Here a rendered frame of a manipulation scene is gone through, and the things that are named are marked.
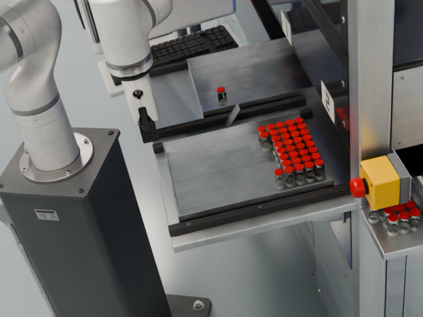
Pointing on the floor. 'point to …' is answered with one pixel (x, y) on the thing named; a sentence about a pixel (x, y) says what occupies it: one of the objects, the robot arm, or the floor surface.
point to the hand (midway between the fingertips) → (148, 131)
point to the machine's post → (369, 135)
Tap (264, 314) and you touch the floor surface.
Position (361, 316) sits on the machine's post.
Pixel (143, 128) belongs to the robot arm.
